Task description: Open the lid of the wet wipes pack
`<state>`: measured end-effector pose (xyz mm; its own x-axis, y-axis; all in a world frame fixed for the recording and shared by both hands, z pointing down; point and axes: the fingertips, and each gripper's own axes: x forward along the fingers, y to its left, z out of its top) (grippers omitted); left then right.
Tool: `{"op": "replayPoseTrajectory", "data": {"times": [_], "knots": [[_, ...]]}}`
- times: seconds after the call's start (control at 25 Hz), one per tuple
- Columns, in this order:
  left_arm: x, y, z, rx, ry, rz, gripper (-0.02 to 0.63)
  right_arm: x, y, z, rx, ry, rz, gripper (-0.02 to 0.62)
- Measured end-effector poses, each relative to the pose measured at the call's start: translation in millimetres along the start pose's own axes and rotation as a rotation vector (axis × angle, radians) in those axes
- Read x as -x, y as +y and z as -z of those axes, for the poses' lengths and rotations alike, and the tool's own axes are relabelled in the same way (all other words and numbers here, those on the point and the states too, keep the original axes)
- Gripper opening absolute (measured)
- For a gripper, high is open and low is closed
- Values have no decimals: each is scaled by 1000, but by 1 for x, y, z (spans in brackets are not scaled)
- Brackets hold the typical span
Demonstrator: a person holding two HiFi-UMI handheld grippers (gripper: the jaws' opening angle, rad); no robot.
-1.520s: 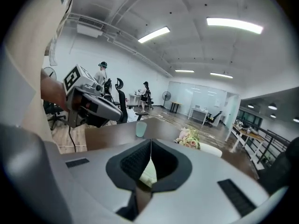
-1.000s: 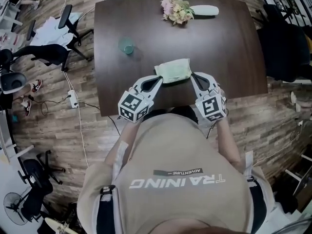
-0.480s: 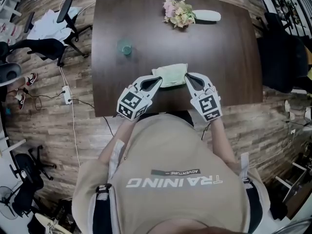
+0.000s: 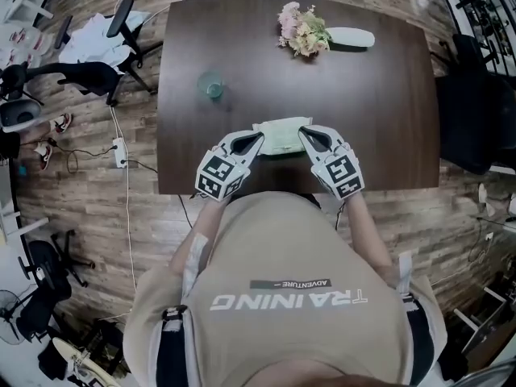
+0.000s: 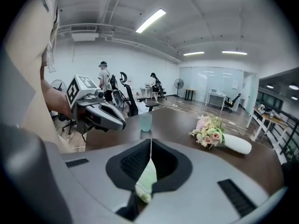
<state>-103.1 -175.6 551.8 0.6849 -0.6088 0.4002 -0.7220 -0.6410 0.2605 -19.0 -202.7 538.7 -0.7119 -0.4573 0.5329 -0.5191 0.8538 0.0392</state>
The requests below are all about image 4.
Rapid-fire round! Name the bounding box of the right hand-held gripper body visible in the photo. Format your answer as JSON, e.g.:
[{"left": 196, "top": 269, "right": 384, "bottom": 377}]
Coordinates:
[{"left": 310, "top": 143, "right": 366, "bottom": 202}]

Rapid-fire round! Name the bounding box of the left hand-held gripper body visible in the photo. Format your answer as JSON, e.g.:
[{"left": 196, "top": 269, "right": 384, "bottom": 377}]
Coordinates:
[{"left": 195, "top": 143, "right": 252, "bottom": 203}]

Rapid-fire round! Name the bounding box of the light green cloth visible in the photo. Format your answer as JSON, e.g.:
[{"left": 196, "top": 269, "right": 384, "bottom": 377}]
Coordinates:
[{"left": 252, "top": 115, "right": 314, "bottom": 156}]

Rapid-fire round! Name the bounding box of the person's left forearm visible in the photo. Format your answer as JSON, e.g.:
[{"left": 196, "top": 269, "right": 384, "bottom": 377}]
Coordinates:
[{"left": 168, "top": 198, "right": 229, "bottom": 273}]

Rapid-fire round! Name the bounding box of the person's right forearm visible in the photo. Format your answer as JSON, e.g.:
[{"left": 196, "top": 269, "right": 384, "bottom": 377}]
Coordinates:
[{"left": 344, "top": 193, "right": 395, "bottom": 277}]

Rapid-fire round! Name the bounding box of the green glass cup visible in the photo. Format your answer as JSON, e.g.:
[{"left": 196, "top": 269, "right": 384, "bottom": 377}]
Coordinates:
[{"left": 196, "top": 69, "right": 225, "bottom": 101}]

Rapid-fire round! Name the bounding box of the person's beige t-shirt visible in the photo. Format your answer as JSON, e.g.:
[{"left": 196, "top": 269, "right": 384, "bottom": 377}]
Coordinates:
[{"left": 123, "top": 189, "right": 449, "bottom": 387}]

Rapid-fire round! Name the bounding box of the white vase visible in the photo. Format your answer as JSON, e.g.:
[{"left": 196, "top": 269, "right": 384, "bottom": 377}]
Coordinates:
[{"left": 325, "top": 27, "right": 377, "bottom": 52}]

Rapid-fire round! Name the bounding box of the white power strip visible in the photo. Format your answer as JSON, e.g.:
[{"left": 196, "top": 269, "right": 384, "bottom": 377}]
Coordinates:
[{"left": 111, "top": 136, "right": 127, "bottom": 169}]

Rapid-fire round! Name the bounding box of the pastel flower bouquet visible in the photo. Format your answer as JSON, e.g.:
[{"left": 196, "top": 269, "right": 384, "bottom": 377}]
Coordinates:
[{"left": 277, "top": 1, "right": 333, "bottom": 58}]

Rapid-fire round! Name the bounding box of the white cloth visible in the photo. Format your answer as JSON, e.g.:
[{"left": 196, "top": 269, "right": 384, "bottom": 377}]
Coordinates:
[{"left": 59, "top": 10, "right": 151, "bottom": 75}]

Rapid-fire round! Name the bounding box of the black equipment case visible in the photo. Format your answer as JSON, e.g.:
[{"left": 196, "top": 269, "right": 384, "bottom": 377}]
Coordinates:
[{"left": 38, "top": 316, "right": 128, "bottom": 382}]

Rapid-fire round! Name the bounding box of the grey office chair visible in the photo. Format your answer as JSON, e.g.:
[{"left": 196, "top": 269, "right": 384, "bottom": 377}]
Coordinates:
[{"left": 0, "top": 98, "right": 42, "bottom": 133}]

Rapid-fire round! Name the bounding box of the stack of white boxes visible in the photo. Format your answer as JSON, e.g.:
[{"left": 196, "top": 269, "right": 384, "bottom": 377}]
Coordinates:
[{"left": 0, "top": 26, "right": 56, "bottom": 70}]

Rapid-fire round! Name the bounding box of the cream hand-held device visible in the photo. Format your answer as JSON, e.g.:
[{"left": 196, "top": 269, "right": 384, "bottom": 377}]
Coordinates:
[{"left": 51, "top": 336, "right": 122, "bottom": 387}]

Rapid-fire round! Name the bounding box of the black standing fan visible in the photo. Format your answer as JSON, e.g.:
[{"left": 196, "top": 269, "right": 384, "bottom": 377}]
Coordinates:
[{"left": 0, "top": 289, "right": 32, "bottom": 346}]

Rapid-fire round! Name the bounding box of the white shoulder strap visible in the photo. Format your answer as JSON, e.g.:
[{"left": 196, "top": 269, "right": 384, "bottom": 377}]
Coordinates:
[
  {"left": 397, "top": 251, "right": 414, "bottom": 294},
  {"left": 183, "top": 234, "right": 209, "bottom": 298}
]

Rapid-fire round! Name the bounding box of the long white cable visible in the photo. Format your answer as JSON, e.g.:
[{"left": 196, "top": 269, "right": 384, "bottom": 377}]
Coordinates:
[{"left": 107, "top": 103, "right": 137, "bottom": 322}]

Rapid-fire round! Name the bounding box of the black harness strap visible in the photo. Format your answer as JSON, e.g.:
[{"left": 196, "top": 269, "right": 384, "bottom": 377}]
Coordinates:
[
  {"left": 155, "top": 304, "right": 190, "bottom": 387},
  {"left": 402, "top": 294, "right": 437, "bottom": 386}
]

